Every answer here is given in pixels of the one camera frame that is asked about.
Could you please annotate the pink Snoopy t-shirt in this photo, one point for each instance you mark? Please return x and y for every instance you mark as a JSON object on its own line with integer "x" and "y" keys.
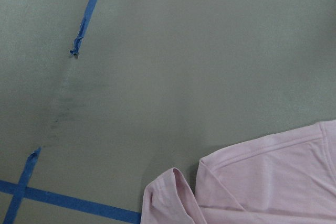
{"x": 287, "y": 177}

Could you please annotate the blue tape line lengthwise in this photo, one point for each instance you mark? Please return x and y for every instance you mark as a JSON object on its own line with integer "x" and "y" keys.
{"x": 20, "y": 188}

